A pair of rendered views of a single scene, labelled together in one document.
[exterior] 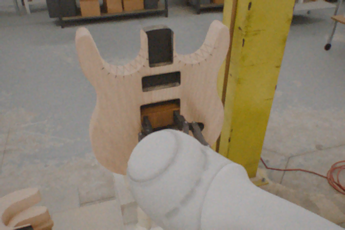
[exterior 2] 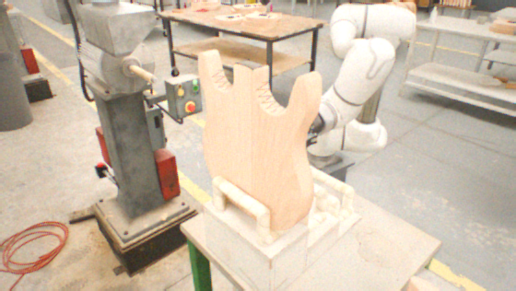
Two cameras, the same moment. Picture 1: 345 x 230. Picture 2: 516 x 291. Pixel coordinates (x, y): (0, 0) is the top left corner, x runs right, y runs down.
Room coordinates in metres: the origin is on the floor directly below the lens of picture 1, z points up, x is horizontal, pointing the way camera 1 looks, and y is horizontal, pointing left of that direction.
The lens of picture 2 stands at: (0.91, 0.67, 1.75)
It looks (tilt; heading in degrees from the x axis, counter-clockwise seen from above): 31 degrees down; 245
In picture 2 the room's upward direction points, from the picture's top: straight up
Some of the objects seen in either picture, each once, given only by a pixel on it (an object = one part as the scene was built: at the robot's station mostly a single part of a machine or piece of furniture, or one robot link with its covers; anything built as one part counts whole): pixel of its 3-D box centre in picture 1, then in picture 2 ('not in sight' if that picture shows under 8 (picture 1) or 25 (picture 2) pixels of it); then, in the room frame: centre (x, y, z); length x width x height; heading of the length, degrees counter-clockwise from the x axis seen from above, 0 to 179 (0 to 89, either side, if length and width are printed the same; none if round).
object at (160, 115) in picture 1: (159, 115); not in sight; (0.61, 0.03, 1.31); 0.10 x 0.03 x 0.05; 109
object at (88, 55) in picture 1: (95, 53); (299, 97); (0.58, 0.16, 1.49); 0.07 x 0.04 x 0.10; 109
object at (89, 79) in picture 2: not in sight; (114, 81); (0.85, -1.19, 1.11); 0.36 x 0.24 x 0.04; 106
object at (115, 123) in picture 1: (158, 107); (252, 145); (0.62, 0.03, 1.33); 0.35 x 0.04 x 0.40; 109
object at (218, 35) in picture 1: (211, 42); (214, 70); (0.67, -0.09, 1.48); 0.07 x 0.04 x 0.09; 109
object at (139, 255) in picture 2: not in sight; (146, 221); (0.85, -1.19, 0.12); 0.61 x 0.51 x 0.25; 16
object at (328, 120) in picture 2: not in sight; (317, 119); (0.38, -0.05, 1.31); 0.09 x 0.06 x 0.09; 109
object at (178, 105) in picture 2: not in sight; (173, 98); (0.58, -1.11, 0.99); 0.24 x 0.21 x 0.26; 106
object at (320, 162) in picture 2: not in sight; (318, 152); (-0.09, -0.65, 0.73); 0.22 x 0.18 x 0.06; 99
